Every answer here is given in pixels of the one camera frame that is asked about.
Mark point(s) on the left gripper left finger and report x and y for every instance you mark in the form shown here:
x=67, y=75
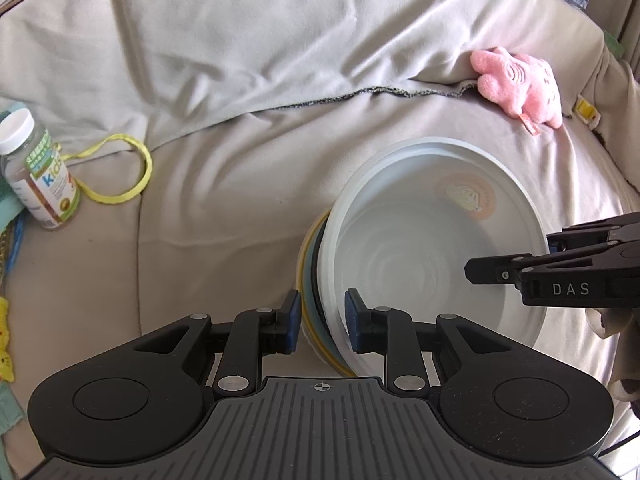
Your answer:
x=251, y=336

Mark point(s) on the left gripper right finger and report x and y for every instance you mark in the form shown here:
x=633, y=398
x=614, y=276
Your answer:
x=391, y=334

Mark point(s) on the yellow rimmed white bowl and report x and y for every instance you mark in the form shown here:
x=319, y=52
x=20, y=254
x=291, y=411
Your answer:
x=298, y=282

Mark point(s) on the white deep bowl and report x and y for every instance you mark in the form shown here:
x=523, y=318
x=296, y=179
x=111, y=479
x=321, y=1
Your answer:
x=402, y=230

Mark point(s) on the yellow fabric tag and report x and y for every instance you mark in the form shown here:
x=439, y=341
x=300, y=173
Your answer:
x=586, y=112

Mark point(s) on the pink plush toy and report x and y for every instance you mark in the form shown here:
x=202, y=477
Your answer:
x=522, y=86

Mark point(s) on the green label card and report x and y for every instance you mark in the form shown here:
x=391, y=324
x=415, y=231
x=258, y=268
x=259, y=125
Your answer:
x=613, y=45

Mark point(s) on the beige sofa cover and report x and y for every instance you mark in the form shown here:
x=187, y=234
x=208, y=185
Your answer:
x=256, y=113

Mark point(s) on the yellow toy stick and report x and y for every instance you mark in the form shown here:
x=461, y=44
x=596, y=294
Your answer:
x=6, y=363

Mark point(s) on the green towel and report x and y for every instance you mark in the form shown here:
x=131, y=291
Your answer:
x=11, y=411

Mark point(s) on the vitamin gummy bottle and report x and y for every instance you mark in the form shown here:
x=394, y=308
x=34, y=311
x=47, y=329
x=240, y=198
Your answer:
x=35, y=170

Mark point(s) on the beige curtain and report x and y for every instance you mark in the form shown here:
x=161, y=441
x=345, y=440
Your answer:
x=621, y=19

